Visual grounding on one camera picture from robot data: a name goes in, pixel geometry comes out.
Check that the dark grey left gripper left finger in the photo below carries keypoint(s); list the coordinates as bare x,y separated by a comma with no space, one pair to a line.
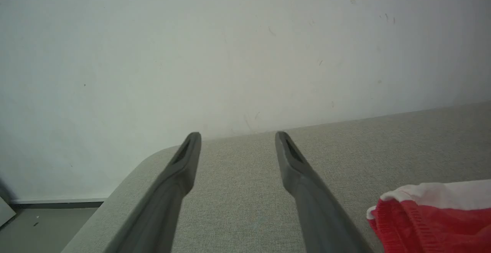
161,207

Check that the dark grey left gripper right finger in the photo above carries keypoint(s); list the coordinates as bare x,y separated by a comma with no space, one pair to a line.
310,203

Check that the red sports jersey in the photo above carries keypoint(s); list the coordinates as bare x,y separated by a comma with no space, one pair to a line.
437,218

